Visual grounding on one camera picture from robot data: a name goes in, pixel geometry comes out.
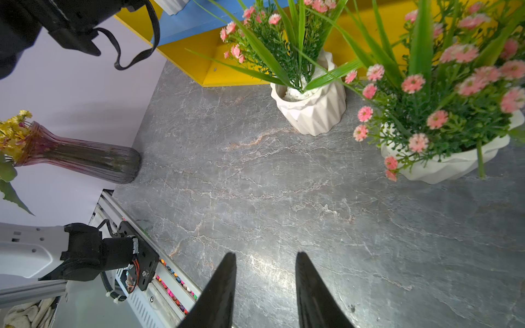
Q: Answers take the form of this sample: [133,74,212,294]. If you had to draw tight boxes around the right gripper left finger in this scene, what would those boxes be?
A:
[178,252,237,328]

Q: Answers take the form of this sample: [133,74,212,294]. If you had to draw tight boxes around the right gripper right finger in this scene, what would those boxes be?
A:
[295,252,354,328]

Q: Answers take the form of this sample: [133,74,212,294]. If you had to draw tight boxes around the yellow rack pink blue shelves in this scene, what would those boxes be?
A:
[118,1,524,90]

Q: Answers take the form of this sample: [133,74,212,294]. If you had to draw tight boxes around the purple glass vase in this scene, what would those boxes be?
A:
[15,122,142,185]

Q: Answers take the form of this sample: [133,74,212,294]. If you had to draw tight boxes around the yellow sunflower bouquet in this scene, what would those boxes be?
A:
[1,110,33,215]

